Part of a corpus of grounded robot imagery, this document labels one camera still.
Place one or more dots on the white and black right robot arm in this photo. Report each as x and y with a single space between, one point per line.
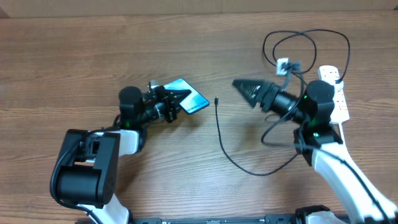
321 146

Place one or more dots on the white power strip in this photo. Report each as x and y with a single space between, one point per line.
340 113

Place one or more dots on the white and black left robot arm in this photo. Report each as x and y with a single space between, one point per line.
84 176

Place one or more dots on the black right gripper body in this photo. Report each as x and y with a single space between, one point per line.
269 93

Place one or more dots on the smartphone with blue screen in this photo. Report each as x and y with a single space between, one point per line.
193 102

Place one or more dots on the white charger plug adapter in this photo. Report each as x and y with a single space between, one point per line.
336 82

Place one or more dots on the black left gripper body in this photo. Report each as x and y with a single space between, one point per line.
166 103

